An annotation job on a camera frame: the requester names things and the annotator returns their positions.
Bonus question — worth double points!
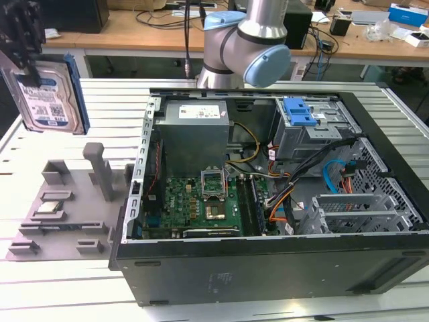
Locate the blue disk data wire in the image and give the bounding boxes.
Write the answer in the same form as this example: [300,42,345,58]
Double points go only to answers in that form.
[322,160,350,196]

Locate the white power strip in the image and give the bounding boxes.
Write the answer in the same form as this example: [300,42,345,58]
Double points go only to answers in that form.
[290,62,308,81]

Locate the yellow power wires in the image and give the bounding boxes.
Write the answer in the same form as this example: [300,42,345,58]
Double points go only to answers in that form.
[225,121,262,166]

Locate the silver CPU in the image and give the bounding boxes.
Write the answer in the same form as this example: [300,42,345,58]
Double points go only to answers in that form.
[36,201,64,216]

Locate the blue cardboard box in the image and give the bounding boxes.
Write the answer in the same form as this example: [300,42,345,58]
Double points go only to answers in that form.
[387,2,429,28]

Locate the clear plastic bag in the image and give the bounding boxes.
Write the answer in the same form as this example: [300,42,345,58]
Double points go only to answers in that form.
[365,19,408,43]

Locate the dark RAM stick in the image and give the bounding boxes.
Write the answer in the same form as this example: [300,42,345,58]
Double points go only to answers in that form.
[36,223,103,233]

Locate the orange disk power wire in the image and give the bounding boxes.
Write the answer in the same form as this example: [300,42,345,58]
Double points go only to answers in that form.
[338,160,367,195]

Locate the orange yellow wire bundle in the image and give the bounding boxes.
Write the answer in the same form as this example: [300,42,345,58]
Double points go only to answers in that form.
[266,203,290,224]

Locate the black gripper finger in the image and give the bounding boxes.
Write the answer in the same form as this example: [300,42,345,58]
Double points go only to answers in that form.
[5,40,42,89]

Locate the small white open box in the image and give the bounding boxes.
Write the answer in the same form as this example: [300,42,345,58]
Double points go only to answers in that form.
[404,30,429,49]

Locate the small black computer tower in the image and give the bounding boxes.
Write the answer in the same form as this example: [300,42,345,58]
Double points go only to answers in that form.
[284,6,314,51]

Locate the CPU socket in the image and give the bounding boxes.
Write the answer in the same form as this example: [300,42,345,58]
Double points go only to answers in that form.
[203,199,229,222]

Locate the black graphics card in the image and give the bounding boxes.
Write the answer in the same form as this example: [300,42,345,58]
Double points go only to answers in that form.
[182,227,241,239]

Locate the metal disk bay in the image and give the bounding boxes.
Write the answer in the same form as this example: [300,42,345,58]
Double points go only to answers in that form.
[298,193,425,235]

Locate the green motherboard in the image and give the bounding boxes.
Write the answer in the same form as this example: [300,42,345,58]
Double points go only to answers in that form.
[142,167,279,239]

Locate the blue plastic drive latch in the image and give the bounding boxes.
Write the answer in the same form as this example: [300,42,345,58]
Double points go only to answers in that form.
[282,97,318,127]

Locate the black open PC case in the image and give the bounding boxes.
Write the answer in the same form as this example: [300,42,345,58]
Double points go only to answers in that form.
[107,87,429,308]

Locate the wide black equipment case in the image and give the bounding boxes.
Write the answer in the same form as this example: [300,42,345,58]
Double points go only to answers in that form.
[42,0,110,34]

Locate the grey multicolour wire bundle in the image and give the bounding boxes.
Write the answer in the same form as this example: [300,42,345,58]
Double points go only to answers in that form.
[226,163,292,179]

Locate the grey flat box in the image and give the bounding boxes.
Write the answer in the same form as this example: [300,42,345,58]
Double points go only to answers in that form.
[350,9,391,26]

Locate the metal locking lever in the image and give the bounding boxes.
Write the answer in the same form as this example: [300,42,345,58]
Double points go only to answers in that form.
[223,163,236,199]

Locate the metal socket cover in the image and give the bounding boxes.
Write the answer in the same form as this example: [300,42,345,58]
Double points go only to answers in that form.
[200,166,229,201]

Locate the hard disk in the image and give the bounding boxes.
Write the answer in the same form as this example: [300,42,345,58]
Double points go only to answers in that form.
[0,52,91,136]

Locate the black RAM slot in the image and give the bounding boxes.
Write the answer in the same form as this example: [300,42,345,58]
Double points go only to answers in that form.
[236,176,253,236]
[246,176,263,236]
[251,176,268,236]
[241,176,258,236]

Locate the thick black cable hose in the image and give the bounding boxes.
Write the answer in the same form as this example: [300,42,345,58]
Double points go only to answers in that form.
[182,0,194,80]

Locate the grey metal drive cage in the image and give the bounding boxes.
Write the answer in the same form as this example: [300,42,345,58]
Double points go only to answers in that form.
[271,97,365,162]

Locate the small black cube box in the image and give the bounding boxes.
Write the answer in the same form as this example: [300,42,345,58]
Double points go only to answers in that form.
[330,16,352,37]

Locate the black cable bundle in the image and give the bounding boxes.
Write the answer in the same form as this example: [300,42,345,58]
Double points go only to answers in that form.
[264,136,362,211]

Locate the grey power supply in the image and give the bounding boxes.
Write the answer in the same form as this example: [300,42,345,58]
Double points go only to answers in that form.
[154,100,234,168]

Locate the grey parts rack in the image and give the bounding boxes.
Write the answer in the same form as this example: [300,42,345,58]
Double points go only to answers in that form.
[5,142,135,263]

